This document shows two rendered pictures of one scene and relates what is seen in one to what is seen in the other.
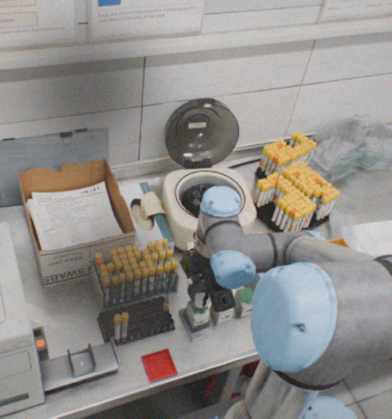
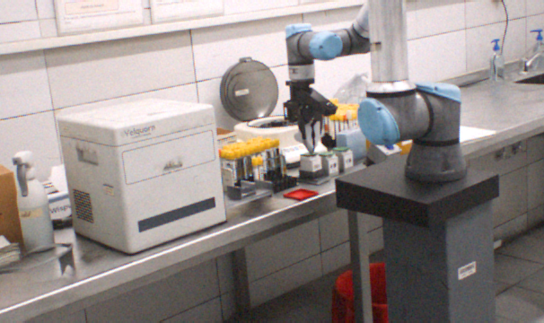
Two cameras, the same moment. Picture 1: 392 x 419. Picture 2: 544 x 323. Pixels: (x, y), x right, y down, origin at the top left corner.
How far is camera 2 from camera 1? 1.51 m
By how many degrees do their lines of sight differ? 34
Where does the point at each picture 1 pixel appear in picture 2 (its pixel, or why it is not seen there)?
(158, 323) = (284, 180)
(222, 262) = (318, 37)
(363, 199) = not seen: hidden behind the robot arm
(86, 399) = (257, 214)
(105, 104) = (170, 80)
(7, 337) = (199, 109)
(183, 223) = (267, 132)
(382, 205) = not seen: hidden behind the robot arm
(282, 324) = not seen: outside the picture
